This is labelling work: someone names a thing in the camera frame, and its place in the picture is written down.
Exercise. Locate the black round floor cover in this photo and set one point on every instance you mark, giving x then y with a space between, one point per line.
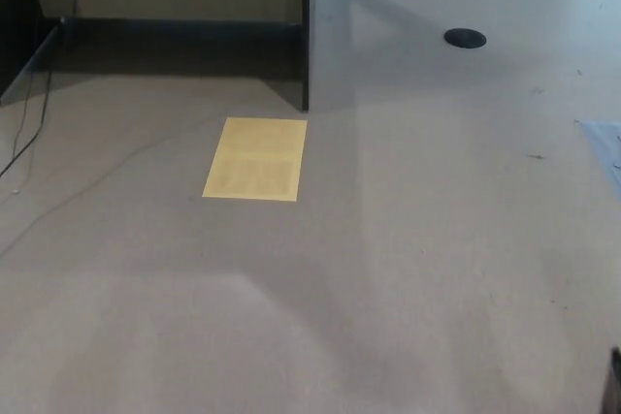
465 39

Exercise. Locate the pale blue plastic sheet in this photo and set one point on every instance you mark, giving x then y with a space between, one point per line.
606 140

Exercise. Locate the yellow paper sheet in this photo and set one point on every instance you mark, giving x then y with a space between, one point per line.
254 159

